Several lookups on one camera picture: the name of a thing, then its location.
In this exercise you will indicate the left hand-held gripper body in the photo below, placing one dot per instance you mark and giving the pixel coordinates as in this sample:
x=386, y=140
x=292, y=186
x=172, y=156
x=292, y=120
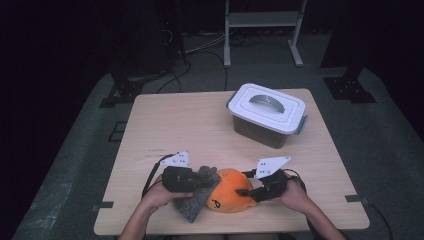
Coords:
x=176, y=180

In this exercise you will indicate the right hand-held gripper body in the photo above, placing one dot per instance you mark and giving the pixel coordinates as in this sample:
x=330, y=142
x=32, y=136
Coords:
x=273, y=186

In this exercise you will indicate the orange plush toy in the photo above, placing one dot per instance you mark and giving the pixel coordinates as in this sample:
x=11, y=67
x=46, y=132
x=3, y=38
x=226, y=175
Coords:
x=230, y=196

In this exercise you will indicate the grey cloth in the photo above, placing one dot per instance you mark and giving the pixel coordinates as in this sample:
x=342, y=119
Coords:
x=195, y=206

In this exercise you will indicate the clear grey storage box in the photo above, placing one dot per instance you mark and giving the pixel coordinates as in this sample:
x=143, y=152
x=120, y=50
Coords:
x=260, y=133

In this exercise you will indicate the person's right hand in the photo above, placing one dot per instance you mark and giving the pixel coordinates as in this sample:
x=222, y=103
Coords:
x=295, y=196

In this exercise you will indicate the person's left hand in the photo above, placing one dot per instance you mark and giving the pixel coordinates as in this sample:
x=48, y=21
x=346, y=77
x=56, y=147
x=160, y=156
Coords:
x=156, y=196

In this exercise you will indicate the black tape strip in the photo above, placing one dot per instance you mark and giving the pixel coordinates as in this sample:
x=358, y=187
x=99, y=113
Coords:
x=353, y=198
x=106, y=204

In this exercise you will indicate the black floor tape marking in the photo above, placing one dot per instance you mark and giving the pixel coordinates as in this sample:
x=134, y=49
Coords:
x=117, y=132

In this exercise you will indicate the black stand base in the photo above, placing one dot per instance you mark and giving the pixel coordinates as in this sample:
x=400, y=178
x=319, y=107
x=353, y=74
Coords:
x=348, y=88
x=125, y=91

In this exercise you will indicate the dark equipment stand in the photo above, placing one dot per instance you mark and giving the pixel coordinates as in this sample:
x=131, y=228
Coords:
x=173, y=33

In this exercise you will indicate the white metal table frame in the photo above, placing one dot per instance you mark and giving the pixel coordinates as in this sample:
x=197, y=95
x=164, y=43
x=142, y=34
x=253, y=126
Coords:
x=263, y=19

